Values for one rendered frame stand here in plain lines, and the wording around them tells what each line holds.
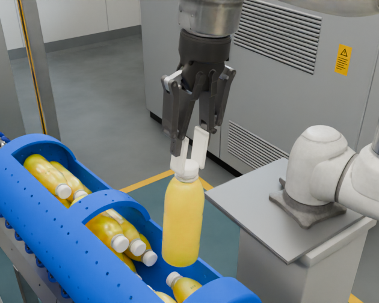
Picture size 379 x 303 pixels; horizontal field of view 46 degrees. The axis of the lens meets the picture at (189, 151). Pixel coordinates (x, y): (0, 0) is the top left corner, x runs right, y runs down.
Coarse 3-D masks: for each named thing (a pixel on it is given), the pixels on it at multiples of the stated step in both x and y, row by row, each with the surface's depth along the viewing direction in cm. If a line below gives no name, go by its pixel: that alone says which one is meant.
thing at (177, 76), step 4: (180, 68) 64; (176, 72) 64; (180, 72) 64; (168, 76) 64; (172, 76) 63; (176, 76) 63; (180, 76) 64; (164, 80) 63; (168, 80) 63; (176, 80) 64; (180, 80) 64; (164, 84) 64; (168, 88) 63
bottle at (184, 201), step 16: (176, 176) 75; (176, 192) 75; (192, 192) 75; (176, 208) 75; (192, 208) 75; (176, 224) 77; (192, 224) 77; (176, 240) 78; (192, 240) 79; (176, 256) 80; (192, 256) 81
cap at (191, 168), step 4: (188, 160) 76; (192, 160) 76; (188, 164) 75; (192, 164) 75; (196, 164) 75; (188, 168) 74; (192, 168) 74; (196, 168) 74; (184, 172) 74; (188, 172) 73; (192, 172) 74; (196, 172) 74; (184, 176) 74; (188, 176) 74; (192, 176) 74
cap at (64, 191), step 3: (60, 186) 125; (63, 186) 125; (66, 186) 125; (57, 189) 125; (60, 189) 124; (63, 189) 124; (66, 189) 125; (69, 189) 126; (57, 192) 125; (60, 192) 124; (63, 192) 125; (66, 192) 125; (69, 192) 126; (60, 195) 124; (63, 195) 125; (66, 195) 126; (69, 195) 127; (63, 198) 126
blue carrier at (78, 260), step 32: (0, 160) 131; (64, 160) 151; (0, 192) 127; (32, 192) 117; (96, 192) 113; (32, 224) 114; (64, 224) 106; (64, 256) 103; (96, 256) 97; (160, 256) 121; (64, 288) 106; (96, 288) 94; (128, 288) 90; (160, 288) 118; (224, 288) 87
